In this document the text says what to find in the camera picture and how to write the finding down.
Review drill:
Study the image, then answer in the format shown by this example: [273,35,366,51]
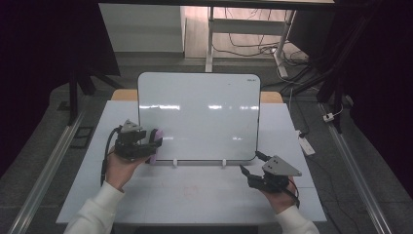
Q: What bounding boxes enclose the person's right hand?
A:
[261,176,298,215]

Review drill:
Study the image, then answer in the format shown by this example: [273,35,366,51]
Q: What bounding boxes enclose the black metal stand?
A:
[281,13,378,135]
[57,62,126,127]

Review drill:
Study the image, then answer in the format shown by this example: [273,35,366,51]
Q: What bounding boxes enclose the black floor plate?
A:
[68,126,95,150]

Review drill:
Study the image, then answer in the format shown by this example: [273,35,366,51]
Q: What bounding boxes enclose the white whiteboard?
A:
[136,71,262,163]

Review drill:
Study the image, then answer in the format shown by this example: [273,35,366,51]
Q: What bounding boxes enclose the aluminium floor rail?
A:
[7,109,86,234]
[319,102,394,234]

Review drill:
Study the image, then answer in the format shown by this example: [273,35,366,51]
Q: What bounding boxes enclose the white desk frame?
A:
[205,6,297,79]

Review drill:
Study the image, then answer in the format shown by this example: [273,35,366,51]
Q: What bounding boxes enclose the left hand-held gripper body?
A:
[114,119,157,161]

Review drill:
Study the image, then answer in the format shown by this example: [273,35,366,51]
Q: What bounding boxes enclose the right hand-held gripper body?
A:
[247,155,303,194]

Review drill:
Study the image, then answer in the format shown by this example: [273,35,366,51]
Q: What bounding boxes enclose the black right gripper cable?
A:
[284,179,301,210]

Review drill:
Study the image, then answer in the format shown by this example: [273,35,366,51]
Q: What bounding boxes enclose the person's left hand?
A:
[104,150,147,193]

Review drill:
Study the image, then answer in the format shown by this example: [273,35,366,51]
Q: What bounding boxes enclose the purple and black whiteboard eraser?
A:
[148,128,165,165]

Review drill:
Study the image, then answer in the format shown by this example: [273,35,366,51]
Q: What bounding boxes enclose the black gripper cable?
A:
[284,179,301,210]
[99,127,123,187]

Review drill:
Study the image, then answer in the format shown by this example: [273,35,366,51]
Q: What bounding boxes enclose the white cabinet panel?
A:
[97,3,185,54]

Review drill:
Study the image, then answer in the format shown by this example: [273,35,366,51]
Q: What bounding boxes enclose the black floor cables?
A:
[212,7,315,71]

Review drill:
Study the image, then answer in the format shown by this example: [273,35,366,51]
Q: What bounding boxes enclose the white power strip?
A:
[296,129,317,157]

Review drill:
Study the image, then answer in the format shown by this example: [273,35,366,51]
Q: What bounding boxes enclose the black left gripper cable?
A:
[99,127,123,187]

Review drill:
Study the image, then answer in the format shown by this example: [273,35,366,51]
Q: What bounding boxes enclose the light wooden table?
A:
[110,89,284,104]

